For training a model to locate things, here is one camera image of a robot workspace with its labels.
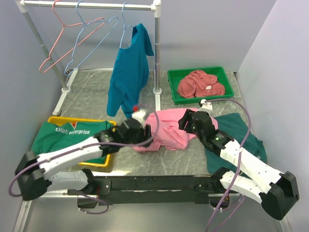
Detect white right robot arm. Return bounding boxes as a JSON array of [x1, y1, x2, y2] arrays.
[[178, 109, 299, 220]]

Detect pink wire hanger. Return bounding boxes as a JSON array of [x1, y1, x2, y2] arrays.
[[39, 0, 106, 73]]

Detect green printed t shirt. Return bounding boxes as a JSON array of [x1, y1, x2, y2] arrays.
[[31, 121, 114, 155]]

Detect dark green shorts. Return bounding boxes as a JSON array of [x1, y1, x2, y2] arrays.
[[205, 113, 267, 174]]

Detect dusty red shirt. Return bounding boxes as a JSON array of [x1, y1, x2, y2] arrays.
[[177, 70, 225, 99]]

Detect yellow plastic tray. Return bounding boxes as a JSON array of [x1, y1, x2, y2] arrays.
[[47, 116, 111, 168]]

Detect blue hanger with shirt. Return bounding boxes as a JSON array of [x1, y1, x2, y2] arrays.
[[119, 2, 133, 48]]

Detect silver clothes rack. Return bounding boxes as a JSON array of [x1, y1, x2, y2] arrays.
[[14, 0, 162, 118]]

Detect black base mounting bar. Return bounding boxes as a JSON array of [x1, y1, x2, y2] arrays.
[[67, 174, 243, 209]]

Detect aluminium frame rail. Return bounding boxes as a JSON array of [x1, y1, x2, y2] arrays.
[[14, 192, 291, 232]]

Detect pink t shirt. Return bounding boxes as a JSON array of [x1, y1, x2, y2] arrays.
[[132, 107, 219, 153]]

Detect blue t shirt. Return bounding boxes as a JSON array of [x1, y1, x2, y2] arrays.
[[107, 24, 154, 118]]

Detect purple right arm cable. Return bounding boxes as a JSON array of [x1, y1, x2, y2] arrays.
[[204, 98, 253, 232]]

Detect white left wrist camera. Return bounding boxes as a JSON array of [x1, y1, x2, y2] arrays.
[[131, 105, 149, 128]]

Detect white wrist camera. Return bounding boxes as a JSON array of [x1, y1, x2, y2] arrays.
[[198, 99, 213, 113], [131, 105, 149, 128]]

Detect green plastic tray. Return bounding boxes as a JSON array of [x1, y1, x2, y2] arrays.
[[168, 66, 234, 104]]

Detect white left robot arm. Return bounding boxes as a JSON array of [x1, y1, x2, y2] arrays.
[[13, 118, 153, 201]]

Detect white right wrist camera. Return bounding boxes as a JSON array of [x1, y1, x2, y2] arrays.
[[198, 99, 213, 113]]

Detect blue wire hanger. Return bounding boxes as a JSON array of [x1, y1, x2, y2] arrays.
[[64, 0, 119, 76]]

